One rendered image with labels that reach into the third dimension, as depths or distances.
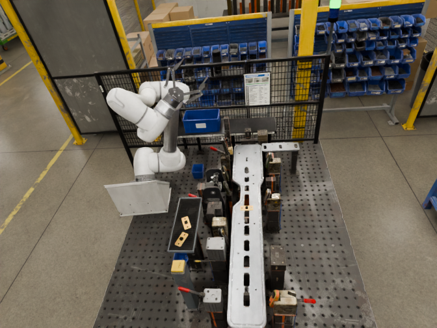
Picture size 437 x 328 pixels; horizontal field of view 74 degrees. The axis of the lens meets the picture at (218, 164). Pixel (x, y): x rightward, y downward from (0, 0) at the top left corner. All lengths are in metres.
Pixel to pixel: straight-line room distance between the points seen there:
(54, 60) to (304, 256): 3.63
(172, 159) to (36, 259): 1.95
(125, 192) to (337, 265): 1.55
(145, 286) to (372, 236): 2.10
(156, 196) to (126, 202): 0.25
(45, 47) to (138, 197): 2.57
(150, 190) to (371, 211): 2.22
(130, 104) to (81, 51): 2.75
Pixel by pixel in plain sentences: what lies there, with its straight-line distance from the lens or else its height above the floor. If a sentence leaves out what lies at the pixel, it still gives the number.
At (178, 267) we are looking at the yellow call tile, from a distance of 1.53.
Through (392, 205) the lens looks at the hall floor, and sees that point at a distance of 3.47.
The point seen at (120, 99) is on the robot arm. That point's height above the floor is 1.89.
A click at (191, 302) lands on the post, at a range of 1.84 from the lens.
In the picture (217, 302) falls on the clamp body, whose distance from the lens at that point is 1.54.
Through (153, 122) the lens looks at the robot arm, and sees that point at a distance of 1.38.
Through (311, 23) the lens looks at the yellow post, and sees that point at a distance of 2.39.
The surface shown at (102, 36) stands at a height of 1.51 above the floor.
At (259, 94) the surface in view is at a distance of 2.52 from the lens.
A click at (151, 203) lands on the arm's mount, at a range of 2.31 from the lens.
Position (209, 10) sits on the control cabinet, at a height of 0.51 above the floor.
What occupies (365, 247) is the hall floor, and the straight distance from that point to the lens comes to 3.07.
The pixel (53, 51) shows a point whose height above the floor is 1.38.
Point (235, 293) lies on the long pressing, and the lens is 1.61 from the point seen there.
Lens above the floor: 2.47
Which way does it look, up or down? 41 degrees down
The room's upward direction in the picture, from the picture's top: 8 degrees counter-clockwise
